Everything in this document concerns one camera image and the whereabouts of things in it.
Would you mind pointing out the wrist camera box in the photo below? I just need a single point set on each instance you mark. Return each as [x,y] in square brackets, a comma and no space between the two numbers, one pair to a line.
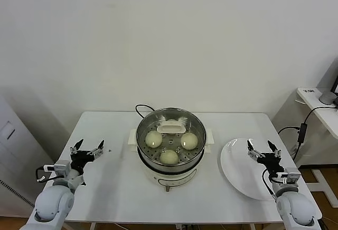
[62,169]
[291,178]

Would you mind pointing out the grey cylinder speaker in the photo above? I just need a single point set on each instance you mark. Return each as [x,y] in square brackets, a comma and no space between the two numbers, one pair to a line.
[325,97]

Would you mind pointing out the steel perforated steamer basket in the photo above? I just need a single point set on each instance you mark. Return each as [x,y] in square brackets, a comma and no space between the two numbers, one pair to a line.
[208,137]

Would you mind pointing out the white round plate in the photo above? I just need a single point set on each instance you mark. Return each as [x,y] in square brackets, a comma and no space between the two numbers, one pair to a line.
[235,166]

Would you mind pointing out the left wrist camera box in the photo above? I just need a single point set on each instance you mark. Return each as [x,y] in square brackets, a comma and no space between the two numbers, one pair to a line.
[62,169]

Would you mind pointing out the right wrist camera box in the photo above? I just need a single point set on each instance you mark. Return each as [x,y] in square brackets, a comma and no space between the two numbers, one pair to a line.
[291,178]

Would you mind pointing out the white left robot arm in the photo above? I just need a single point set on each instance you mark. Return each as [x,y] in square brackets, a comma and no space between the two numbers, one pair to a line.
[52,201]

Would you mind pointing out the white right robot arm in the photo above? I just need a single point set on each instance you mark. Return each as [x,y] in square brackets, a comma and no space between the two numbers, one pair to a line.
[293,209]

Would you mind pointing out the white electric cooker base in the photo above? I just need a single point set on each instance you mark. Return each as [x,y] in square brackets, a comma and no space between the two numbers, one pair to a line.
[171,178]

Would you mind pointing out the white floor-standing cabinet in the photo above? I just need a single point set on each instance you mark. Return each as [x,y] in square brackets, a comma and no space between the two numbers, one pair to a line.
[16,148]

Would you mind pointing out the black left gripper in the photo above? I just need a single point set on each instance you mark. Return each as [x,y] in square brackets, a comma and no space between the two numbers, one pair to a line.
[80,158]

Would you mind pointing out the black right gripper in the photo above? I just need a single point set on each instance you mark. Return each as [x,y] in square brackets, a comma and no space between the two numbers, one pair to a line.
[272,162]

